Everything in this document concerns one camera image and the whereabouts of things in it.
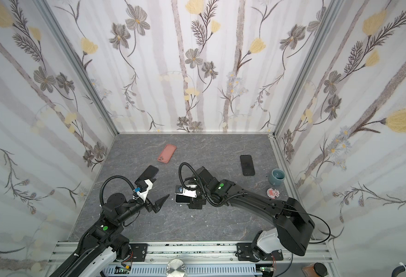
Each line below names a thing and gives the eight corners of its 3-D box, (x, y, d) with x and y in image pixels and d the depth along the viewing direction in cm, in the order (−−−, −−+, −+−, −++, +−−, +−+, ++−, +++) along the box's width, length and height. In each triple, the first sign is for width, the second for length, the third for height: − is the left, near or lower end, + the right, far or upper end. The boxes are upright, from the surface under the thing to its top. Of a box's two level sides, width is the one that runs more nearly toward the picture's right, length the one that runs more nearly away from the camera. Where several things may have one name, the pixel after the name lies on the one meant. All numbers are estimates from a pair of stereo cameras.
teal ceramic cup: (269, 186, 98) (273, 179, 92) (267, 175, 102) (270, 168, 97) (282, 186, 98) (287, 179, 92) (279, 175, 102) (283, 168, 97)
